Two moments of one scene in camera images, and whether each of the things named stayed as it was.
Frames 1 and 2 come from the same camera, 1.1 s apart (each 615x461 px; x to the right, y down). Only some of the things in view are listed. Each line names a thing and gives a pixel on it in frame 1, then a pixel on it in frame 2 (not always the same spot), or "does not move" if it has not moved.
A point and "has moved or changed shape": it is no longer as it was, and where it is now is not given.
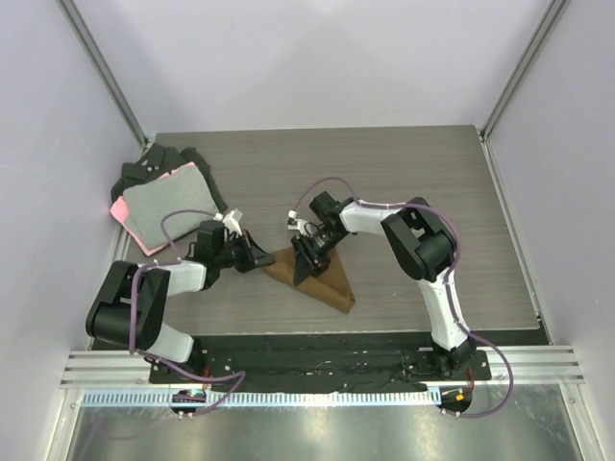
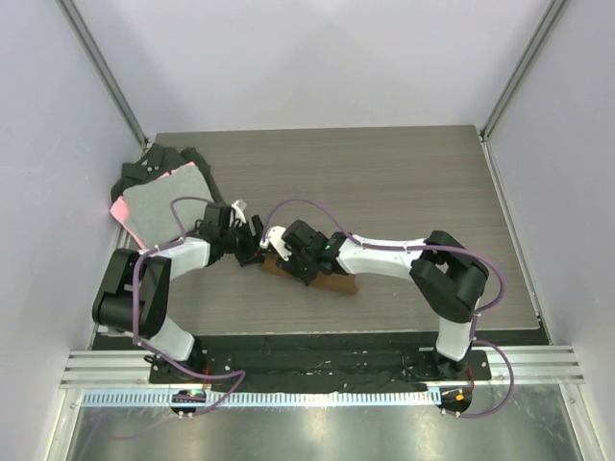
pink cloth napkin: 118,208 does not move
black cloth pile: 160,159 does not move
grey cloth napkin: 181,190 does not move
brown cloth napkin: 332,286 has moved or changed shape
